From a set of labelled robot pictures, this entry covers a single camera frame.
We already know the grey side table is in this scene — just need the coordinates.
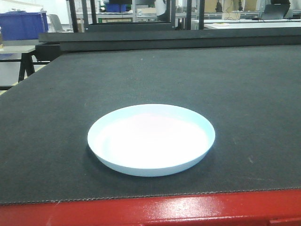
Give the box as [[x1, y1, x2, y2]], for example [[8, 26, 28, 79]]
[[0, 44, 38, 83]]

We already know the red table edge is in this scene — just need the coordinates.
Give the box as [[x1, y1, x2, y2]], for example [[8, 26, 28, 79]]
[[0, 189, 301, 226]]

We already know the black fabric table mat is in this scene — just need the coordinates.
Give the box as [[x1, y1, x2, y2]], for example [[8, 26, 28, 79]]
[[0, 45, 301, 204]]

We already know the light blue round tray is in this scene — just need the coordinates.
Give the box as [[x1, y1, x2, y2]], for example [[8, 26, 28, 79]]
[[87, 104, 216, 177]]

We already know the blue storage bin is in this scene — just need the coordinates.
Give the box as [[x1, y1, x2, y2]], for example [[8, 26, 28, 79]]
[[0, 11, 49, 41]]

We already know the white background workbench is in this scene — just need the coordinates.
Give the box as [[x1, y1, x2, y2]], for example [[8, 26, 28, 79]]
[[204, 19, 301, 30]]

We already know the black shelf frame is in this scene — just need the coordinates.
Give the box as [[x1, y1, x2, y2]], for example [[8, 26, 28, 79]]
[[35, 0, 301, 62]]

